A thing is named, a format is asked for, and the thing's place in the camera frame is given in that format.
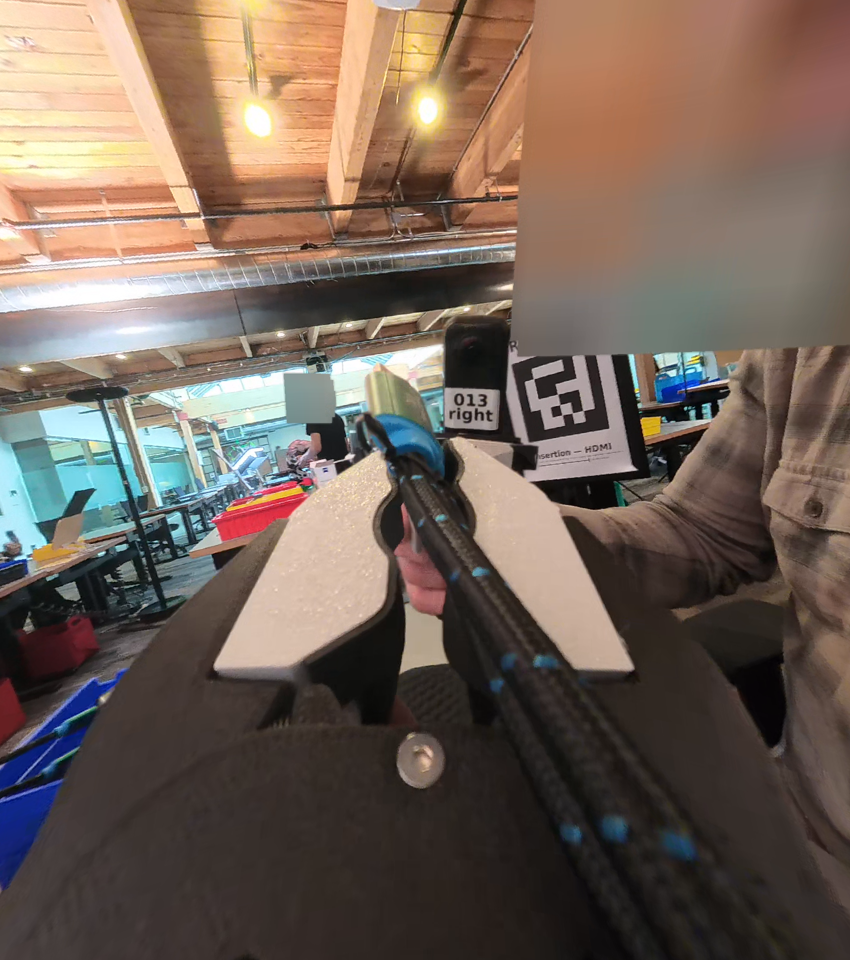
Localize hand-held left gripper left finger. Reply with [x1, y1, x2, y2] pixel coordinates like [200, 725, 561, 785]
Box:
[214, 450, 405, 687]

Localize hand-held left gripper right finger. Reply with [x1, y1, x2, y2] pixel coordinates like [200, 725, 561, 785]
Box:
[449, 438, 637, 684]

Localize black braided hdmi cable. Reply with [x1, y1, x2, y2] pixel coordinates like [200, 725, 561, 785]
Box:
[353, 365, 850, 960]

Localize person's right forearm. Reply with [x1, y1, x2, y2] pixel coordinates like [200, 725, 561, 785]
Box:
[557, 447, 789, 612]

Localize person's right hand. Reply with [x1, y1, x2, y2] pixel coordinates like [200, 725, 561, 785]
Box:
[394, 503, 451, 619]

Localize red storage bins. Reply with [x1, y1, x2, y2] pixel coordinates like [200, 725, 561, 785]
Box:
[214, 482, 315, 543]

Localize thin ceiling pipe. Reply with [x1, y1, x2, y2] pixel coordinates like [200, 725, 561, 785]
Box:
[0, 191, 520, 235]

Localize person's plaid shirt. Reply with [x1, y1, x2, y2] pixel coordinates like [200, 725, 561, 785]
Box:
[557, 345, 850, 919]

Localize blue plastic bin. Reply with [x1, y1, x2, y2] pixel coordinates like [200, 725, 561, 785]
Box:
[0, 666, 127, 888]

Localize silver ceiling duct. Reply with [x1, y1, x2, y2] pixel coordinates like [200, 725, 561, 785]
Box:
[0, 246, 519, 321]

